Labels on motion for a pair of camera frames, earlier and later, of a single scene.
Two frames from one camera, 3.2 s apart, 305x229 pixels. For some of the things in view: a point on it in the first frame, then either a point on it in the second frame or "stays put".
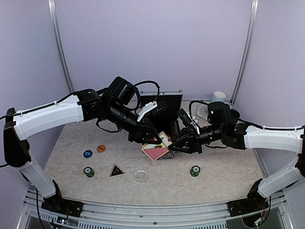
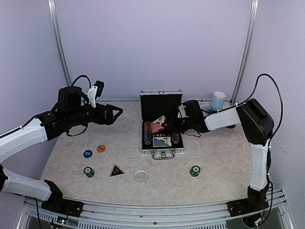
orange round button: (101, 148) stays put
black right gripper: (188, 135) → (172, 126)
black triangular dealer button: (116, 170) stays put
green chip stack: (195, 171) stays put
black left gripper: (144, 127) → (108, 119)
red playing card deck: (154, 151) → (156, 125)
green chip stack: (88, 171) stays put
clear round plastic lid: (141, 176) stays put
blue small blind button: (87, 154) stays put
